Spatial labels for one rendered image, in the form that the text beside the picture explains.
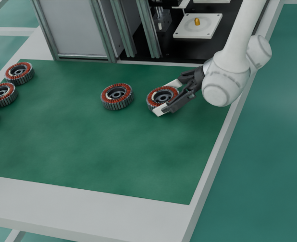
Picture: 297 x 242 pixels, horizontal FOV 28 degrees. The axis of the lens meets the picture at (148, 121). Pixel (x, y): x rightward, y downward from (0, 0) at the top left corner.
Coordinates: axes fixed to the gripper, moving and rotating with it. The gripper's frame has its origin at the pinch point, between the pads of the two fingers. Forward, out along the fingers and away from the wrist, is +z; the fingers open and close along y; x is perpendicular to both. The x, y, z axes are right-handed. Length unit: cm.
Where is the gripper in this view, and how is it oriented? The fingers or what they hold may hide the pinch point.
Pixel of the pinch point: (164, 99)
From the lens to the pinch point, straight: 199.8
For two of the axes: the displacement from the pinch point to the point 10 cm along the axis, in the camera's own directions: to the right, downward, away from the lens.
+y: 2.8, -6.7, 6.9
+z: -7.0, 3.5, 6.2
